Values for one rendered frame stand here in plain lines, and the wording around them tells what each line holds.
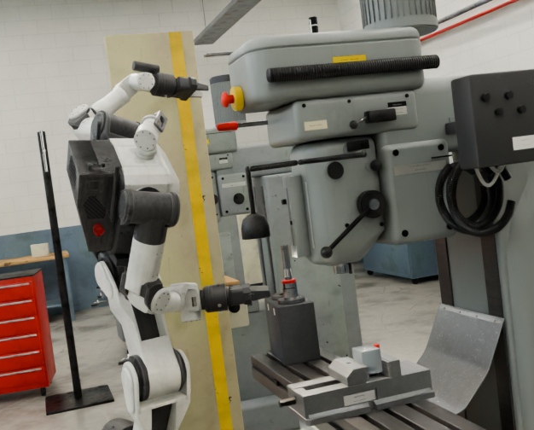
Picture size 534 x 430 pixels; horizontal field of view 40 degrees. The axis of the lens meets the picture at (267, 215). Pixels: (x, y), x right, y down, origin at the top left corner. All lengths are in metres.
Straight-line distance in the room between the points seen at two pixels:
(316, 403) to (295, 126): 0.67
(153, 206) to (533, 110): 0.98
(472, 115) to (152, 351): 1.19
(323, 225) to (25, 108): 9.22
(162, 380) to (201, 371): 1.40
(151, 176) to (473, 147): 0.91
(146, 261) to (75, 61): 9.03
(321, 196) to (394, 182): 0.19
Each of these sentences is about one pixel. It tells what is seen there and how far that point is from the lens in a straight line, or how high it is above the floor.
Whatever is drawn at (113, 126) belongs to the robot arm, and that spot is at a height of 1.77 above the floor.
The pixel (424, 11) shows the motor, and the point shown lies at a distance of 2.03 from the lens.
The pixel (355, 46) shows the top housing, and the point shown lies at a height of 1.85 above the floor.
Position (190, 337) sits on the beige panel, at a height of 0.83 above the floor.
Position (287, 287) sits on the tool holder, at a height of 1.19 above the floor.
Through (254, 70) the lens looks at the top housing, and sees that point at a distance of 1.80.
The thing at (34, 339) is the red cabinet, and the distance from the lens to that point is 6.35.
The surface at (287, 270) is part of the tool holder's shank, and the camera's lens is 2.40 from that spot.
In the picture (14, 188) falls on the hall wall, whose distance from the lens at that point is 10.81.
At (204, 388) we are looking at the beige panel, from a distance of 3.72.
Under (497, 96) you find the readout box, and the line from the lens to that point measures 1.76.
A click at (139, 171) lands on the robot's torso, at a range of 2.14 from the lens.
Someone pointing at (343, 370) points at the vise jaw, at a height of 1.05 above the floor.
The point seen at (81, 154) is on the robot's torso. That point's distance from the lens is 2.20.
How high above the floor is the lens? 1.56
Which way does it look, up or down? 3 degrees down
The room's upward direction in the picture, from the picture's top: 7 degrees counter-clockwise
